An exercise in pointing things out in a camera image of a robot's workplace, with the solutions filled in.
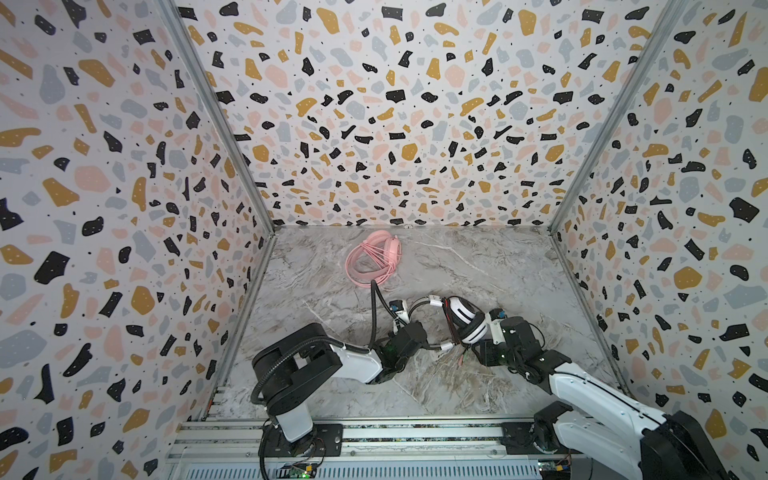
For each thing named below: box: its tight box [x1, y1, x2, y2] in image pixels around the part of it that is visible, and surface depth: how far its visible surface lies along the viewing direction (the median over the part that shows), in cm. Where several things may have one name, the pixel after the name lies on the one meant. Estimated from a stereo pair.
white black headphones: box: [408, 295, 489, 352], surface depth 83 cm
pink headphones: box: [345, 230, 402, 289], surface depth 108 cm
